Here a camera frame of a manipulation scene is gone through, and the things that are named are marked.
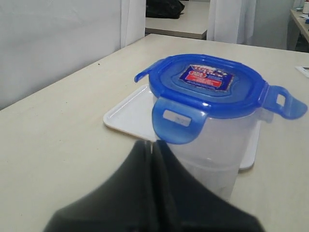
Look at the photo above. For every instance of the white rectangular plastic tray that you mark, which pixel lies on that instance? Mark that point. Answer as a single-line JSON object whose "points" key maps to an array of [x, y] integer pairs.
{"points": [[133, 115]]}

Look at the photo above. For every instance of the black bag in background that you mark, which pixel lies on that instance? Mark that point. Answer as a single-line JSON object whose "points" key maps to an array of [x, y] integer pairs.
{"points": [[171, 9]]}

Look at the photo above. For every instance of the blue plastic container lid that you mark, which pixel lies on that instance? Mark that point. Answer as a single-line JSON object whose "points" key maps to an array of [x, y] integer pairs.
{"points": [[190, 88]]}

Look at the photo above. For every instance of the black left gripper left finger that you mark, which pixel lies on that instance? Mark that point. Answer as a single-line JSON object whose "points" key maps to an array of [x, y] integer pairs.
{"points": [[123, 203]]}

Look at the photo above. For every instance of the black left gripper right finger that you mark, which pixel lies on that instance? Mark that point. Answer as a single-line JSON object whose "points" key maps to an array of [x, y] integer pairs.
{"points": [[185, 205]]}

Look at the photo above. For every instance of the clear plastic tall container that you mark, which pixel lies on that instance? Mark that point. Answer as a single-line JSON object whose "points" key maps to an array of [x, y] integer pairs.
{"points": [[223, 147]]}

